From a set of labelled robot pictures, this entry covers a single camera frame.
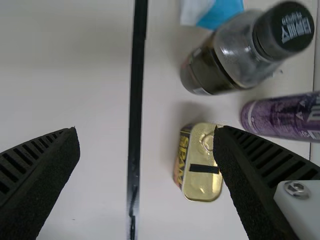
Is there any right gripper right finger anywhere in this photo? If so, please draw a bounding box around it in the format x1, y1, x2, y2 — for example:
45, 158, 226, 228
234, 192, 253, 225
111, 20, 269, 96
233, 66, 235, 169
212, 125, 320, 240

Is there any gold rectangular tin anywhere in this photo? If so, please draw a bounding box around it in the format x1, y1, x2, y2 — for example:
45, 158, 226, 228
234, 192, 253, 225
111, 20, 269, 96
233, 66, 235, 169
171, 121, 224, 203

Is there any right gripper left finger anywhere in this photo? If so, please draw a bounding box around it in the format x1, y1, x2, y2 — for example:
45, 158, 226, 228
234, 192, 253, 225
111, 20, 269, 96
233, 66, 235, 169
0, 126, 82, 240

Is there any black strip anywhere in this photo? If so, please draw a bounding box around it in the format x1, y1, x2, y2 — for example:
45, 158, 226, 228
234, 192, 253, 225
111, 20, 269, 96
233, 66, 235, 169
125, 0, 149, 240

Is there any purple can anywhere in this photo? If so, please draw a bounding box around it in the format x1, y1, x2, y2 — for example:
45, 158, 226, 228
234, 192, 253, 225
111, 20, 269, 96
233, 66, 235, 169
239, 90, 320, 144

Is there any blue and white pouch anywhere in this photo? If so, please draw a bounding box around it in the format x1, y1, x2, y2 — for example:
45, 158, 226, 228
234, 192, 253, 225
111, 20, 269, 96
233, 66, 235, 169
179, 0, 245, 32

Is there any dark coffee bottle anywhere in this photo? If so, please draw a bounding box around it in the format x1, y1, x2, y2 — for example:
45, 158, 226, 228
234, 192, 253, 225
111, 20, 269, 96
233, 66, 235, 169
179, 0, 316, 97

